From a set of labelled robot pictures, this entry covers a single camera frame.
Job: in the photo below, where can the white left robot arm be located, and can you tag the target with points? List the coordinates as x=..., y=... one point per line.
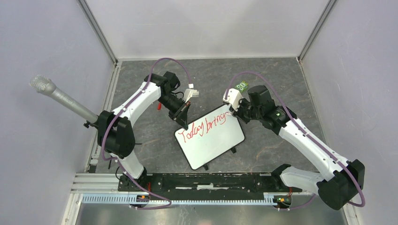
x=115, y=128

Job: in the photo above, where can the silver microphone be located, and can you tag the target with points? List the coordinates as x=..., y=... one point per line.
x=45, y=86

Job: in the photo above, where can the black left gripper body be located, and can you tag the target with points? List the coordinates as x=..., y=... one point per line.
x=179, y=111

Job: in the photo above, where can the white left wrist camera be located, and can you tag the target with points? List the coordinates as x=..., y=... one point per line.
x=190, y=92

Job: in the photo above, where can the aluminium frame rail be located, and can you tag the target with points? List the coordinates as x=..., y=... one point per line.
x=95, y=183

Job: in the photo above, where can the small white whiteboard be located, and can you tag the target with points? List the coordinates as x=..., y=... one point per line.
x=209, y=136

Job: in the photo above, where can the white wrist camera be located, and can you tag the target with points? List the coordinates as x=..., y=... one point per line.
x=232, y=97
x=190, y=92

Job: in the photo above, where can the green toy block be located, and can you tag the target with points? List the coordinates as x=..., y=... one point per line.
x=242, y=86

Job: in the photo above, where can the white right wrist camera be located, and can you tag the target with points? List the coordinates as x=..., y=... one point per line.
x=232, y=97

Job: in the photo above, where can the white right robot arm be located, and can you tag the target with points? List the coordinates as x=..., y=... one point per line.
x=338, y=180

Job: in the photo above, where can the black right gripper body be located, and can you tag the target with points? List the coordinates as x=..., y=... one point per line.
x=245, y=111

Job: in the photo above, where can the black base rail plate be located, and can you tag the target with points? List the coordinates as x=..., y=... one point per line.
x=206, y=186

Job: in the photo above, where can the toothed light blue strip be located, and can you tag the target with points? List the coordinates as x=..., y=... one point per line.
x=133, y=199

